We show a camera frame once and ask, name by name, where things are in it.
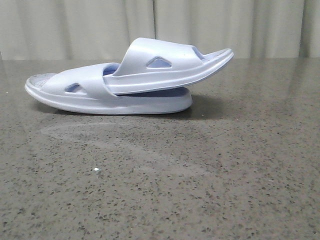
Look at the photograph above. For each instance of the light blue slipper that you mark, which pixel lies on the light blue slipper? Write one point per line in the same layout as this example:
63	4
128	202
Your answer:
152	65
84	90

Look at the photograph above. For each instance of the beige pleated curtain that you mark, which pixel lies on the beige pleated curtain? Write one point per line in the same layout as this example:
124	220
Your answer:
103	29

